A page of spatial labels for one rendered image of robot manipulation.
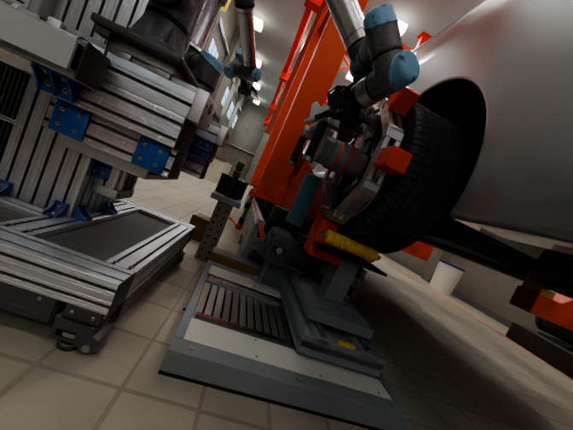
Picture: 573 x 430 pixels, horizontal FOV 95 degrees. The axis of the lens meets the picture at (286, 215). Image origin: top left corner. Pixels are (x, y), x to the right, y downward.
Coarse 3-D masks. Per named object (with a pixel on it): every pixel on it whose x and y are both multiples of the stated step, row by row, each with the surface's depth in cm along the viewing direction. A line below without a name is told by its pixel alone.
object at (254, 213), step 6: (252, 198) 316; (252, 204) 258; (252, 210) 228; (258, 210) 214; (246, 216) 264; (252, 216) 206; (258, 216) 177; (252, 222) 183; (246, 228) 205; (252, 228) 167; (258, 228) 166; (252, 234) 166
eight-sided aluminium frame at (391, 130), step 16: (384, 112) 102; (384, 128) 95; (400, 128) 94; (352, 144) 138; (384, 144) 92; (336, 176) 143; (368, 176) 93; (384, 176) 94; (320, 192) 140; (352, 192) 100; (368, 192) 95; (320, 208) 128; (336, 208) 109; (352, 208) 104
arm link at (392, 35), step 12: (372, 12) 61; (384, 12) 60; (372, 24) 62; (384, 24) 60; (396, 24) 61; (372, 36) 62; (384, 36) 61; (396, 36) 61; (360, 48) 70; (372, 48) 63; (384, 48) 61; (396, 48) 61; (372, 60) 64
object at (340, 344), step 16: (288, 288) 133; (288, 304) 123; (288, 320) 115; (304, 320) 111; (304, 336) 95; (320, 336) 98; (336, 336) 109; (352, 336) 111; (304, 352) 96; (320, 352) 97; (336, 352) 98; (352, 352) 99; (368, 352) 102; (352, 368) 100; (368, 368) 101
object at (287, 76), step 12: (312, 0) 372; (324, 0) 325; (312, 12) 654; (300, 24) 460; (300, 36) 494; (420, 36) 715; (408, 48) 403; (288, 60) 601; (300, 60) 488; (288, 72) 670; (288, 84) 622; (276, 96) 873; (276, 108) 847; (264, 120) 1249
